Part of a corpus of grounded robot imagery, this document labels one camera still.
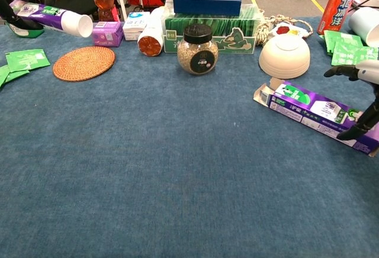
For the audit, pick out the white blue milk carton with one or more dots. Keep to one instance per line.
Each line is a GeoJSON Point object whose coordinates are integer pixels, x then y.
{"type": "Point", "coordinates": [134, 25]}

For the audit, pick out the beige upturned bowl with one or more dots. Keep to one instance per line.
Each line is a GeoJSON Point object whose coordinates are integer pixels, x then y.
{"type": "Point", "coordinates": [284, 58]}

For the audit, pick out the green tea bag box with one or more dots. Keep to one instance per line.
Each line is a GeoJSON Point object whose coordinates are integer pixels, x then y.
{"type": "Point", "coordinates": [237, 39]}

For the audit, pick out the white bottle yellow cap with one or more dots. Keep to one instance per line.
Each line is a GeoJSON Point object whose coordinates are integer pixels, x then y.
{"type": "Point", "coordinates": [151, 40]}

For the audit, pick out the red drink can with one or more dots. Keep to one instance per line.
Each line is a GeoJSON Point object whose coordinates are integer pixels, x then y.
{"type": "Point", "coordinates": [339, 6]}

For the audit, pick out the blue table mat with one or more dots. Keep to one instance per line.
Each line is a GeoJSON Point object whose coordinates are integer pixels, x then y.
{"type": "Point", "coordinates": [177, 166]}

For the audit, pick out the round woven coaster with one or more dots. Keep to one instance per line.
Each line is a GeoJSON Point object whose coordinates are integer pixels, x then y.
{"type": "Point", "coordinates": [84, 62]}

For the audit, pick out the light blue mug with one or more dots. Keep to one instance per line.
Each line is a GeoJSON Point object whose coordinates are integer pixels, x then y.
{"type": "Point", "coordinates": [365, 24]}

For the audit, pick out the small purple box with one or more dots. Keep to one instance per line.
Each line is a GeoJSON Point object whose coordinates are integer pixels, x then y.
{"type": "Point", "coordinates": [106, 34]}

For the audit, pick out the purple toothpaste tube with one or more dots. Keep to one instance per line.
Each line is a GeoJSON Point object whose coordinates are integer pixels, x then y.
{"type": "Point", "coordinates": [56, 16]}

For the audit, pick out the navy blue box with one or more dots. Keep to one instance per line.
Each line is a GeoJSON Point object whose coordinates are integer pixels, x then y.
{"type": "Point", "coordinates": [207, 3]}

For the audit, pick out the yellow-lidded green container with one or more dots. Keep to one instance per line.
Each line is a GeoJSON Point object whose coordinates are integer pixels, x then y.
{"type": "Point", "coordinates": [26, 33]}

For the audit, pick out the glass jar black lid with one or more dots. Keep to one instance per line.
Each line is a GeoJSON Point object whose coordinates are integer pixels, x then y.
{"type": "Point", "coordinates": [197, 54]}

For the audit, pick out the purple toothpaste carton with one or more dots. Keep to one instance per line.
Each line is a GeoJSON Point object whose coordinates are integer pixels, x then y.
{"type": "Point", "coordinates": [296, 104]}

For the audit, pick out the green sachet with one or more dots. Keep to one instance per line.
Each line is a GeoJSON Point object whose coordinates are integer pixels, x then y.
{"type": "Point", "coordinates": [349, 45]}
{"type": "Point", "coordinates": [337, 36]}
{"type": "Point", "coordinates": [17, 75]}
{"type": "Point", "coordinates": [3, 76]}
{"type": "Point", "coordinates": [28, 59]}
{"type": "Point", "coordinates": [355, 56]}

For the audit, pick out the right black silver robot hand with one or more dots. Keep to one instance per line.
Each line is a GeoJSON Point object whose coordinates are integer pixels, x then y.
{"type": "Point", "coordinates": [368, 71]}

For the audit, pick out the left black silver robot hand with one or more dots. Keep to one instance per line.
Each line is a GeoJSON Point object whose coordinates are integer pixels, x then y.
{"type": "Point", "coordinates": [28, 25]}

